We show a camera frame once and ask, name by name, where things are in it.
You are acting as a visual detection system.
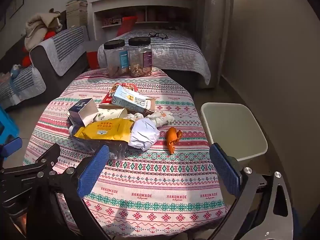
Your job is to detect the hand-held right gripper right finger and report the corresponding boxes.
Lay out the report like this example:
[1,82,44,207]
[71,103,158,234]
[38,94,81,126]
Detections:
[209,142,294,240]

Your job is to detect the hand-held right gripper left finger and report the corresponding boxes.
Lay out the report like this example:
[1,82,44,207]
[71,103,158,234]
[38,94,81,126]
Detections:
[25,144,113,240]

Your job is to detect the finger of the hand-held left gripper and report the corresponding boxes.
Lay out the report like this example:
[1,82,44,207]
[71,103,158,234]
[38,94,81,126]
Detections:
[15,144,61,180]
[0,137,23,160]

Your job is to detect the crushed clear plastic bottle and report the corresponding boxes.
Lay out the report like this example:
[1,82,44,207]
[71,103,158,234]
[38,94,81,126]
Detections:
[69,126,133,162]

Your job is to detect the white plastic waste bin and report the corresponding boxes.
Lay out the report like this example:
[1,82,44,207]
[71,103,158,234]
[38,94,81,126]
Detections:
[201,102,268,162]

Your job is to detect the yellow snack packet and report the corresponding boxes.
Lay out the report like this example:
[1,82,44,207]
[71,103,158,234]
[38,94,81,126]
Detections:
[74,118,135,143]

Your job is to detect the paper cup with green leaves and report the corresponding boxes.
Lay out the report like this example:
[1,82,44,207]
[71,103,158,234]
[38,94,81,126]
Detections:
[94,107,128,123]

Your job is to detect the long orange peel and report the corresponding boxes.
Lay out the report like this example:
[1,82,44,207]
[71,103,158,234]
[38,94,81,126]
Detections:
[166,127,183,155]

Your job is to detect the white paper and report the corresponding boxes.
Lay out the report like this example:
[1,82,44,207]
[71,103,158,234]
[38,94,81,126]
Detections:
[128,118,160,152]

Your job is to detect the dark blue and white box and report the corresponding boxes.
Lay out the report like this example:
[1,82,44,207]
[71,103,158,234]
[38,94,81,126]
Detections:
[68,98,99,127]

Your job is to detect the red instant noodle cup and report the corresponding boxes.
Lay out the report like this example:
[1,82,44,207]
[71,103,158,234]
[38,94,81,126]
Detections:
[99,82,138,105]

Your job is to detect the white and brown milk carton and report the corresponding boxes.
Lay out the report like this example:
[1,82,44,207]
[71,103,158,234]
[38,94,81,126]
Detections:
[111,84,156,117]

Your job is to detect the white food wrapper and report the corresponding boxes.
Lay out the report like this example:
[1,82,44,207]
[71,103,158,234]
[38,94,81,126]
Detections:
[145,110,175,128]

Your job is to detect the blue plastic stool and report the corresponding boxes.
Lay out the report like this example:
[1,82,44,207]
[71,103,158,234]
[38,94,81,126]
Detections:
[0,106,20,145]

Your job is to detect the patterned striped tablecloth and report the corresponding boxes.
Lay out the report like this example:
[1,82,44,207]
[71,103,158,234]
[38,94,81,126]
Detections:
[22,67,232,238]

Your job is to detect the grey striped sofa seat cover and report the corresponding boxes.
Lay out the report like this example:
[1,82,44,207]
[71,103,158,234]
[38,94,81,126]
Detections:
[0,65,47,105]

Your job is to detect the blue plush toy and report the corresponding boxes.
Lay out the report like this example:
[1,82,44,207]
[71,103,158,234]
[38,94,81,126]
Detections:
[9,64,22,78]

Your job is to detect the red plush toy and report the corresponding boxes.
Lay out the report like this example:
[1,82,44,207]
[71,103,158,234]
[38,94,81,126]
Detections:
[21,31,57,67]

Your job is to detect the dark sofa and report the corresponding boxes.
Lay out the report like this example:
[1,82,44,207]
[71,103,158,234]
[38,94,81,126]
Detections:
[0,26,91,110]

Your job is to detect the dark bed base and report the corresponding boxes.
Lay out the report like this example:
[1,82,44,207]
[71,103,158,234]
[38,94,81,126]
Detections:
[160,67,202,93]

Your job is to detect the red box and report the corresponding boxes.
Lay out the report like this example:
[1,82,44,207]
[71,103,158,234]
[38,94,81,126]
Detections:
[87,51,100,71]

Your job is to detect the grey striped sofa back cover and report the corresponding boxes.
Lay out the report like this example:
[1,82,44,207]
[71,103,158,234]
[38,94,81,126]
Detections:
[29,26,90,77]

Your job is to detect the clear jar with blue label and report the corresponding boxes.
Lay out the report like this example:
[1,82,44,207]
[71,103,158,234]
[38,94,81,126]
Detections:
[104,40,126,78]

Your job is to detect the beige blanket pile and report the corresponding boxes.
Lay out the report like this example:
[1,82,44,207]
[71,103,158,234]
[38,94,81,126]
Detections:
[24,9,63,50]

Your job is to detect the grey striped bed quilt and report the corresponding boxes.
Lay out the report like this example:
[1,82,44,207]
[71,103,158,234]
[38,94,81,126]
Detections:
[97,29,212,85]

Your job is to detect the clear jar with purple label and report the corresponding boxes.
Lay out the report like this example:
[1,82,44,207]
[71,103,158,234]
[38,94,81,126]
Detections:
[128,37,152,78]

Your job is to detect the grey curtain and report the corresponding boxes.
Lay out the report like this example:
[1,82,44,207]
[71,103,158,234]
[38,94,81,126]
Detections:
[196,0,235,88]

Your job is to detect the stack of cardboard boxes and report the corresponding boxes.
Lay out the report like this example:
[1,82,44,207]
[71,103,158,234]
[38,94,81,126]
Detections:
[65,1,89,30]

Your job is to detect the black eyeglasses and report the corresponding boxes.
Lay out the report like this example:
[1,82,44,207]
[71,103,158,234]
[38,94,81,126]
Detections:
[148,31,169,40]

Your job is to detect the red perforated basket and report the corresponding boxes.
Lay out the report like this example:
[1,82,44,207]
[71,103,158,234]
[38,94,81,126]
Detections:
[117,16,138,37]

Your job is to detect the white headboard shelf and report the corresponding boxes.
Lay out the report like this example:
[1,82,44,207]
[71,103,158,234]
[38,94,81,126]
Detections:
[89,0,194,40]

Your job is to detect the framed wall picture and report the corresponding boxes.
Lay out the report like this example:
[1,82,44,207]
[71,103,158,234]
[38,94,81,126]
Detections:
[8,0,27,20]

